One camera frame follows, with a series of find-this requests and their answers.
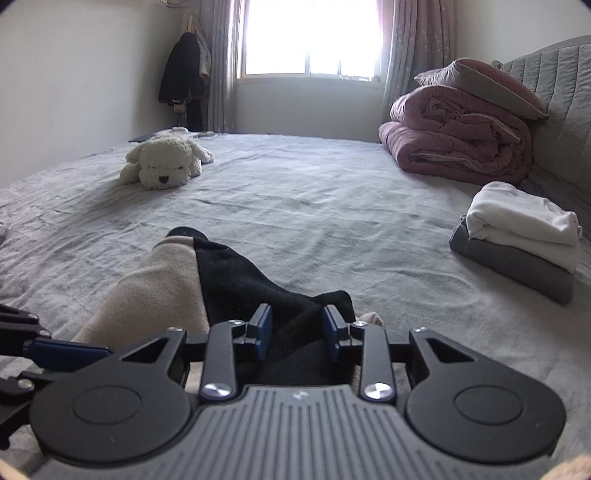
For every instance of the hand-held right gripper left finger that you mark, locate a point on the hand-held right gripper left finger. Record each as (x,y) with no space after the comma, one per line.
(263,327)

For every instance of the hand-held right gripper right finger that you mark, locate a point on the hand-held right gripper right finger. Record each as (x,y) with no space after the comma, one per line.
(333,334)

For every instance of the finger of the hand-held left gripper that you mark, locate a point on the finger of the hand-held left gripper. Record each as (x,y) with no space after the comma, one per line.
(16,397)
(69,353)

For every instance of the black and cream sweatshirt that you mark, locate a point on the black and cream sweatshirt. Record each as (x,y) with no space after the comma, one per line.
(231,277)

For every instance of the hanging dark clothes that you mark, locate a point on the hanging dark clothes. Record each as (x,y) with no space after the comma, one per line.
(180,74)

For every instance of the bed with grey sheet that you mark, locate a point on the bed with grey sheet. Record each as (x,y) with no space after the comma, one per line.
(300,207)

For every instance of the folded grey garment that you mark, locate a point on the folded grey garment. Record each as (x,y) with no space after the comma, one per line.
(508,267)

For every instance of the white plush dog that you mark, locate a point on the white plush dog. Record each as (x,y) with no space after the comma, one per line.
(161,159)

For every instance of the folded white garment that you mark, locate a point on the folded white garment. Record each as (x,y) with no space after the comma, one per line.
(517,217)

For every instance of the dark tablet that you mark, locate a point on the dark tablet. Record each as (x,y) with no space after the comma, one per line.
(141,138)

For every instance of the folded pink quilt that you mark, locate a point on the folded pink quilt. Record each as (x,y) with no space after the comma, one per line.
(452,134)

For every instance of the grey patterned curtain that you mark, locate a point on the grey patterned curtain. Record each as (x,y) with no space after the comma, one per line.
(221,64)
(415,46)

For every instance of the window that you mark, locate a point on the window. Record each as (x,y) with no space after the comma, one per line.
(309,37)

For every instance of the pink and grey pillow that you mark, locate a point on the pink and grey pillow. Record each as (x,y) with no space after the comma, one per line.
(489,83)

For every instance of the grey quilted headboard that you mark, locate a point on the grey quilted headboard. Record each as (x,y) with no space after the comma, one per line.
(563,115)

